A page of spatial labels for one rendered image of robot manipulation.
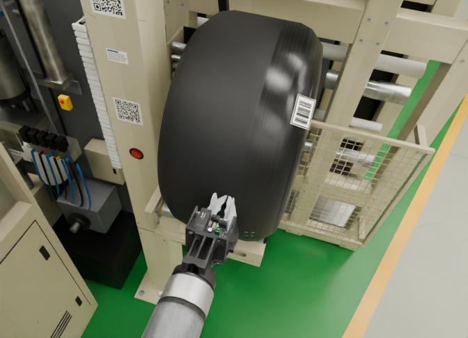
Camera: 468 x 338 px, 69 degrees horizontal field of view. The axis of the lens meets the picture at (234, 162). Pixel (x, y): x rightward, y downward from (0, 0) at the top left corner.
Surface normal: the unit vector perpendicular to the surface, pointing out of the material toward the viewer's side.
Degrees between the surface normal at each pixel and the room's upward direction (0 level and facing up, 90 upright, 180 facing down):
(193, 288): 14
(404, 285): 0
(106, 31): 90
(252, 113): 42
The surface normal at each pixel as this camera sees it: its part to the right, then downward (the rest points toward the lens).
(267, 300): 0.07, -0.67
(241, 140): -0.16, 0.13
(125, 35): -0.27, 0.70
